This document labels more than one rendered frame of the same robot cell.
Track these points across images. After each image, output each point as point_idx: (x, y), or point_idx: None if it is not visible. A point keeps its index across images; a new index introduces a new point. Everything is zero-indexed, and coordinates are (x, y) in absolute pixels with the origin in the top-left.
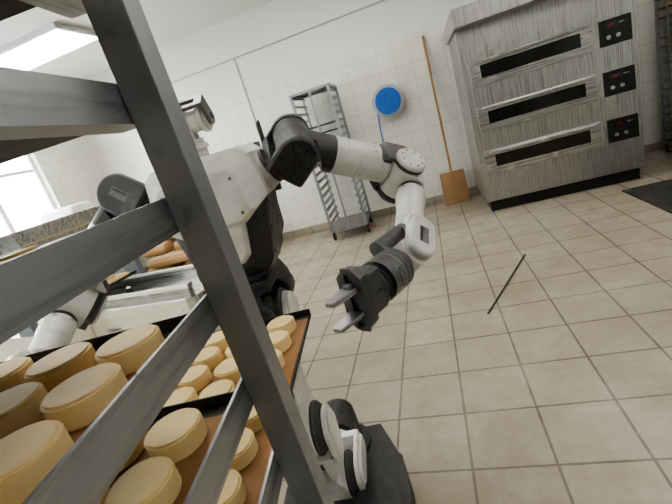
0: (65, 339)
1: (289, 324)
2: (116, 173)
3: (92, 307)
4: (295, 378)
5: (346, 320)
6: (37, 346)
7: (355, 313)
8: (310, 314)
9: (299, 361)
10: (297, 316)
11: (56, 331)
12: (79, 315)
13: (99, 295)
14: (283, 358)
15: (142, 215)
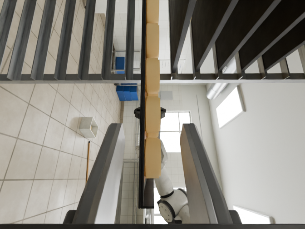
0: (161, 181)
1: (158, 144)
2: None
3: (169, 204)
4: (142, 30)
5: (116, 169)
6: (164, 168)
7: (105, 219)
8: (142, 202)
9: (142, 60)
10: (145, 198)
11: (166, 180)
12: (167, 198)
13: (174, 213)
14: (151, 69)
15: None
